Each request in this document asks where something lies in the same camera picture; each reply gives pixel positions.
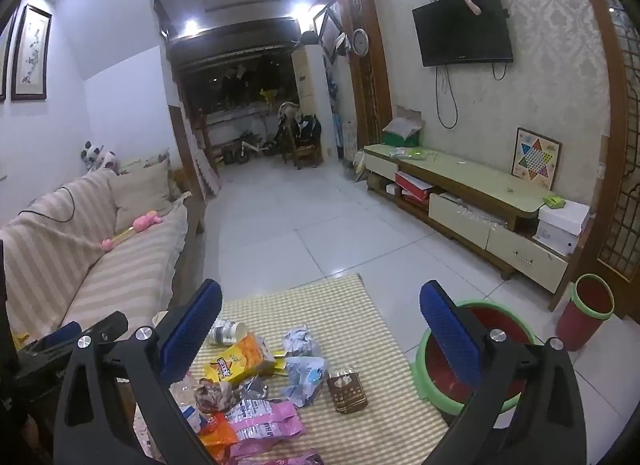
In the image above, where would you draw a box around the open cardboard box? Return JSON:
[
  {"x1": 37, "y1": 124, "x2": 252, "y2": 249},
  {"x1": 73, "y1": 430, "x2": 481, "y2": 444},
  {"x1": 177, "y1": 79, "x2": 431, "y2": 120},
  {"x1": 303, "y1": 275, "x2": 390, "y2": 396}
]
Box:
[{"x1": 382, "y1": 105, "x2": 426, "y2": 145}]

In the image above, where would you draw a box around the black television cable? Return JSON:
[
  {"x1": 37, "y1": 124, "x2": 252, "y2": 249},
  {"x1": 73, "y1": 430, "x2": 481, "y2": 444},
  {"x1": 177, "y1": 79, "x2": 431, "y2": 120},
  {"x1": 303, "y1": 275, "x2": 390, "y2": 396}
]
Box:
[{"x1": 435, "y1": 65, "x2": 458, "y2": 130}]

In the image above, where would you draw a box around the white cardboard box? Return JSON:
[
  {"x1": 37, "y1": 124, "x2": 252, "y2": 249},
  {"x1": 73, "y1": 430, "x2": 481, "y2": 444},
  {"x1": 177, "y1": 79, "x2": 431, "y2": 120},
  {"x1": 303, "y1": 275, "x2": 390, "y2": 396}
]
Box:
[{"x1": 532, "y1": 200, "x2": 591, "y2": 257}]

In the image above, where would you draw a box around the panda plush toy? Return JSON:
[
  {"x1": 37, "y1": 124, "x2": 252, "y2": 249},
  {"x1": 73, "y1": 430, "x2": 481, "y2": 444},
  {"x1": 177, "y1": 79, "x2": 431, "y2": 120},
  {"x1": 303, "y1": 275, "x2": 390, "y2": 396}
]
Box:
[{"x1": 80, "y1": 141, "x2": 103, "y2": 171}]

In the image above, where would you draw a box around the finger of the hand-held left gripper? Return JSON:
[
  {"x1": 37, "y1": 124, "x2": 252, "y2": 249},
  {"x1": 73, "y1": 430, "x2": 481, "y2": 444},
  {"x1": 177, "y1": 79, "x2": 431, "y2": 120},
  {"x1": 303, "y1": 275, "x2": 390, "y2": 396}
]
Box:
[
  {"x1": 35, "y1": 321, "x2": 83, "y2": 352},
  {"x1": 75, "y1": 311, "x2": 128, "y2": 346}
]

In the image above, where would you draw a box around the small red waste bin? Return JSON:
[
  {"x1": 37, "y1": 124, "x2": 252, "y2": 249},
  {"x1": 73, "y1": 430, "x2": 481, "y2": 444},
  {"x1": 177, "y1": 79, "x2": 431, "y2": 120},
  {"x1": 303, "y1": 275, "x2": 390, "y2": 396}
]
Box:
[{"x1": 556, "y1": 273, "x2": 615, "y2": 352}]

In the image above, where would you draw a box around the wooden chair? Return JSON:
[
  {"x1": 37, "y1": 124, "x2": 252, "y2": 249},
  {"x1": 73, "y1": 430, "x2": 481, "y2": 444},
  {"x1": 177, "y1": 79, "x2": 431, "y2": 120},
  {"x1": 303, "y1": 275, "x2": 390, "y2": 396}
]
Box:
[{"x1": 287, "y1": 115, "x2": 321, "y2": 168}]

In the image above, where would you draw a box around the pink toy wand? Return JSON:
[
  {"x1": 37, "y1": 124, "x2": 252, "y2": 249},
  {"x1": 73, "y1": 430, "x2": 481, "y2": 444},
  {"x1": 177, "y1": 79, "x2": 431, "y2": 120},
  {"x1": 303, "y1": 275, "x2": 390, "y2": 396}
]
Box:
[{"x1": 101, "y1": 212, "x2": 163, "y2": 251}]

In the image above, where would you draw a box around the yellow snack box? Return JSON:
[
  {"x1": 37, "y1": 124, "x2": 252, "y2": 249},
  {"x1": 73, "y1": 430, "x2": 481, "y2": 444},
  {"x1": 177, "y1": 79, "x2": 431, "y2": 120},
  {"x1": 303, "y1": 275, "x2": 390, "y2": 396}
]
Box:
[{"x1": 204, "y1": 332, "x2": 277, "y2": 386}]

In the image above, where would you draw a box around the wooden door frame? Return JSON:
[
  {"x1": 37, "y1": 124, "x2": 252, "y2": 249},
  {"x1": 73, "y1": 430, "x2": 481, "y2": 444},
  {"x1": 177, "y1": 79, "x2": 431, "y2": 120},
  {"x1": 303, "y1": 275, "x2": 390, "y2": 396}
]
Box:
[{"x1": 340, "y1": 0, "x2": 393, "y2": 161}]

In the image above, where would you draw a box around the framed wall picture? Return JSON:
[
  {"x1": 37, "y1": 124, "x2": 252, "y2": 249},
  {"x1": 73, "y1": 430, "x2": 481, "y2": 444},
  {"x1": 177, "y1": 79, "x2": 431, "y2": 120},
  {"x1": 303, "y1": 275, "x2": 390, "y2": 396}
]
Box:
[
  {"x1": 11, "y1": 4, "x2": 53, "y2": 100},
  {"x1": 0, "y1": 10, "x2": 18, "y2": 101}
]

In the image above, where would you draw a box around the flower print paper cup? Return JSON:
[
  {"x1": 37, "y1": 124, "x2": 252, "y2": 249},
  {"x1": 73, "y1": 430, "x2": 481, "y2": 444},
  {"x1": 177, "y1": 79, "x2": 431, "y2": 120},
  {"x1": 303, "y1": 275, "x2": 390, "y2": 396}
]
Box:
[{"x1": 207, "y1": 319, "x2": 249, "y2": 347}]

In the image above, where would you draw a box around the green checked tablecloth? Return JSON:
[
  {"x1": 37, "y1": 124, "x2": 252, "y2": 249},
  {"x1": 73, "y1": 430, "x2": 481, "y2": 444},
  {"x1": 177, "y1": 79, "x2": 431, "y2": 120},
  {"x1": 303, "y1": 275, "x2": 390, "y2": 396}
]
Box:
[{"x1": 132, "y1": 273, "x2": 451, "y2": 465}]

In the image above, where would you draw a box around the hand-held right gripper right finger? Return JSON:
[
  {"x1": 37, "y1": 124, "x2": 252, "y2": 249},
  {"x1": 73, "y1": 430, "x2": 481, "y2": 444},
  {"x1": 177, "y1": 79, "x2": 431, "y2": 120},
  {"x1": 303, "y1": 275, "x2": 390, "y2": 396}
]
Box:
[{"x1": 419, "y1": 280, "x2": 588, "y2": 465}]

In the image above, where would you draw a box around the pink white plush toy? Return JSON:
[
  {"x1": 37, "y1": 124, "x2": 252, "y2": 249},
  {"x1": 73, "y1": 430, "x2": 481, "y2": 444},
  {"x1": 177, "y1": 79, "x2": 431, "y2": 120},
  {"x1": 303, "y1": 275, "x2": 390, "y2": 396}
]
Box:
[{"x1": 97, "y1": 150, "x2": 121, "y2": 175}]

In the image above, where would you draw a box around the black wall television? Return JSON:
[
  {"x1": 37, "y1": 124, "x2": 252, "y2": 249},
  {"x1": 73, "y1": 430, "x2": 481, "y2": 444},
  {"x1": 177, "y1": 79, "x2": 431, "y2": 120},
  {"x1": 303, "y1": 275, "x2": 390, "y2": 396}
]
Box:
[{"x1": 412, "y1": 0, "x2": 514, "y2": 67}]

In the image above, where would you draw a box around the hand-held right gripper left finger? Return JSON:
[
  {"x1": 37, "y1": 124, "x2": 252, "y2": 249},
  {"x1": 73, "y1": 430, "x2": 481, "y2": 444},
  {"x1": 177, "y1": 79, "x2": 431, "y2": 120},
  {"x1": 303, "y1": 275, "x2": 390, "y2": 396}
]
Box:
[{"x1": 52, "y1": 279, "x2": 236, "y2": 465}]

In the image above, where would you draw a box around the pink snack packet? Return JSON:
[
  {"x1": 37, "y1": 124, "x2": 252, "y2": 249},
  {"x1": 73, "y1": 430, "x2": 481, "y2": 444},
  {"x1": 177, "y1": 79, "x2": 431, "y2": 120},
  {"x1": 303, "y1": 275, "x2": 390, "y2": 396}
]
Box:
[
  {"x1": 225, "y1": 397, "x2": 306, "y2": 458},
  {"x1": 260, "y1": 450, "x2": 326, "y2": 465}
]

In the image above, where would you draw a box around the blue white wrapper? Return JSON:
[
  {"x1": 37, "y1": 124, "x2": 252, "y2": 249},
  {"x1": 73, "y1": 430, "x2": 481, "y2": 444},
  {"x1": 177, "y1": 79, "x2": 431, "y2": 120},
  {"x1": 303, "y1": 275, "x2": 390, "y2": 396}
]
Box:
[{"x1": 280, "y1": 356, "x2": 328, "y2": 408}]

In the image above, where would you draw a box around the orange snack packet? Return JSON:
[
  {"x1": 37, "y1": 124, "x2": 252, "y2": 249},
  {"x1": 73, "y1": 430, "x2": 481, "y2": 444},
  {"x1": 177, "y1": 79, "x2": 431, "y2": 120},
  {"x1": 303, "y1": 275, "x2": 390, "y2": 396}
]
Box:
[{"x1": 197, "y1": 412, "x2": 240, "y2": 463}]

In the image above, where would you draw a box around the brown wrapper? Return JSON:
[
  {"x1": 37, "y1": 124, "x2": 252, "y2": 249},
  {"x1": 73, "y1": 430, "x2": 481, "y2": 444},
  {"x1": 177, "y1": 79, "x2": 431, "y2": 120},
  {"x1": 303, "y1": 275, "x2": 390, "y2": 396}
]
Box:
[{"x1": 194, "y1": 377, "x2": 236, "y2": 413}]

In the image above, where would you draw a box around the wooden television cabinet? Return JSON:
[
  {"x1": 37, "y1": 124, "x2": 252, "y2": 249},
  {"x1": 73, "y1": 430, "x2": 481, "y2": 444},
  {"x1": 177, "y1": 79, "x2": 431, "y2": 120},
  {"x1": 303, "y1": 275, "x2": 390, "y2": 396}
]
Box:
[{"x1": 363, "y1": 144, "x2": 571, "y2": 293}]

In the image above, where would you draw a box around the crumpled silver wrapper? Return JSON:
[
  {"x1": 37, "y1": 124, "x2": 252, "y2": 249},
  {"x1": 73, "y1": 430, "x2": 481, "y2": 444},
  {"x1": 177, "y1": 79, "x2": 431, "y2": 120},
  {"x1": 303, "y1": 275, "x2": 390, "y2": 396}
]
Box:
[{"x1": 281, "y1": 325, "x2": 323, "y2": 361}]

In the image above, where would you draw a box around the red flat box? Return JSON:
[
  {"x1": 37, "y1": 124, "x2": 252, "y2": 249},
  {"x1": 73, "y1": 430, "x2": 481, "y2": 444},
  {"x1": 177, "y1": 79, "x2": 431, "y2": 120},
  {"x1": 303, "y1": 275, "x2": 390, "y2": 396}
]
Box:
[{"x1": 395, "y1": 171, "x2": 435, "y2": 198}]

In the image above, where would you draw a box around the star checkers board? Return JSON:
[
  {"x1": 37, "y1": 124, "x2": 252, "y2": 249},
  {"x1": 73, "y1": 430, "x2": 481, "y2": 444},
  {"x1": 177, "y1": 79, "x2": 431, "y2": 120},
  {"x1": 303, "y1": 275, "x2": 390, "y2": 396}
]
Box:
[{"x1": 511, "y1": 128, "x2": 562, "y2": 191}]

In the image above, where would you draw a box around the wooden lattice screen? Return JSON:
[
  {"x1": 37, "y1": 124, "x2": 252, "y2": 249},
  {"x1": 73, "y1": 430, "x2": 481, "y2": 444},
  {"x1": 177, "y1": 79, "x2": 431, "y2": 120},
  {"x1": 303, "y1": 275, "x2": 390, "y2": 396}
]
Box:
[{"x1": 595, "y1": 0, "x2": 640, "y2": 296}]

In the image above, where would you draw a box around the standing air conditioner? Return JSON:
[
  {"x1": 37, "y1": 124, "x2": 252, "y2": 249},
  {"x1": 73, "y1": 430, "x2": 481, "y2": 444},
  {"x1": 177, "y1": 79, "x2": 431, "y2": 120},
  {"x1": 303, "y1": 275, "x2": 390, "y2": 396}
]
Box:
[{"x1": 291, "y1": 45, "x2": 333, "y2": 163}]

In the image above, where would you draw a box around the dark silver wrapper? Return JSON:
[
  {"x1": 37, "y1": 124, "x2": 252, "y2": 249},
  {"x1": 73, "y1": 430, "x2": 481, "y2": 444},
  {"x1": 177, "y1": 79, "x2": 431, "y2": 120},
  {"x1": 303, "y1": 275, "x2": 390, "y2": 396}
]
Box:
[{"x1": 235, "y1": 376, "x2": 268, "y2": 402}]

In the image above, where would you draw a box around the small bicycle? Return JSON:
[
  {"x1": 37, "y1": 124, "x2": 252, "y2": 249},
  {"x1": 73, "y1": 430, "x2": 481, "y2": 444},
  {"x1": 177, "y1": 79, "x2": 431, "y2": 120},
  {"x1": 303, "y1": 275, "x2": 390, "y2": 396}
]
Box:
[{"x1": 222, "y1": 131, "x2": 278, "y2": 166}]

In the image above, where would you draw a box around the red bin with green rim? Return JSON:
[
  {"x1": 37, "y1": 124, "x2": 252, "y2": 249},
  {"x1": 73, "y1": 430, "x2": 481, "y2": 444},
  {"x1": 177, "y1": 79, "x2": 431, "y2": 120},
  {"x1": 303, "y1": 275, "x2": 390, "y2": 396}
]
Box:
[{"x1": 410, "y1": 299, "x2": 535, "y2": 417}]

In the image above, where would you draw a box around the beige striped sofa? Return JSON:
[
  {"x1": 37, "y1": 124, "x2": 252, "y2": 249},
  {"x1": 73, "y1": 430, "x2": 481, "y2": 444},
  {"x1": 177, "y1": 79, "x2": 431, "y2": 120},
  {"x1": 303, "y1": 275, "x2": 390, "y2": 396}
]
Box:
[{"x1": 0, "y1": 148, "x2": 206, "y2": 346}]

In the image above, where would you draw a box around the beige cushion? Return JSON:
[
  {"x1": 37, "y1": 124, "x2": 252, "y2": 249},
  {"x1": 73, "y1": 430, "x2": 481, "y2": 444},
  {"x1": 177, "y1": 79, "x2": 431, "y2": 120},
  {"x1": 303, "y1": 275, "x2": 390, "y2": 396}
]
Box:
[{"x1": 109, "y1": 160, "x2": 173, "y2": 233}]

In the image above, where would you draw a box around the brown cigarette box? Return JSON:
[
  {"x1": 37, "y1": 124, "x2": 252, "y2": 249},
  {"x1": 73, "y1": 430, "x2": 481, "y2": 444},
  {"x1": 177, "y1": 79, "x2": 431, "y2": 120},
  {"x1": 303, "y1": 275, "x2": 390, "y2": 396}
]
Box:
[{"x1": 327, "y1": 369, "x2": 369, "y2": 415}]

